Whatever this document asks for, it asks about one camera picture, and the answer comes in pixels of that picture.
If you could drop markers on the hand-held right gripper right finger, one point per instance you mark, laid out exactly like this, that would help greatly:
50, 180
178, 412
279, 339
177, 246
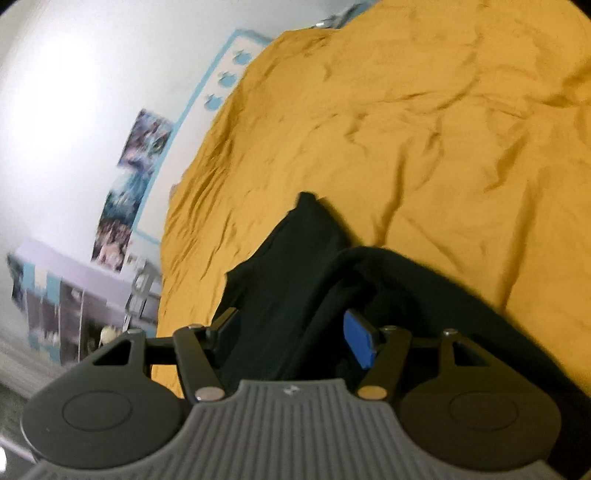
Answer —
359, 339

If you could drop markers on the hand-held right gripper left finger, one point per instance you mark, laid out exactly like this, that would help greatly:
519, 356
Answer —
228, 330

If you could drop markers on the black garment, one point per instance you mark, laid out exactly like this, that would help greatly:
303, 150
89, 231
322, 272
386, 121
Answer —
300, 277

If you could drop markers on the metal chair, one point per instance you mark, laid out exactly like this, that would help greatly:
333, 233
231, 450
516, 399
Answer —
138, 282

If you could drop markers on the purple and white desk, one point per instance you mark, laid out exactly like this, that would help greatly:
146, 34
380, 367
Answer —
69, 272

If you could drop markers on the white headboard with blue border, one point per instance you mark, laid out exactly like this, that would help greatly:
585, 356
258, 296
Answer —
196, 138

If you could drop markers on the yellow bed blanket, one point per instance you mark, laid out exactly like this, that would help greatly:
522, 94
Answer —
415, 138

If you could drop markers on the grey patterned cloth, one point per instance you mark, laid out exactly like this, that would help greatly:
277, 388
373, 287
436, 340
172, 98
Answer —
339, 16

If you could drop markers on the wall poster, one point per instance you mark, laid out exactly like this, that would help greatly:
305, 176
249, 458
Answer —
147, 138
111, 244
127, 196

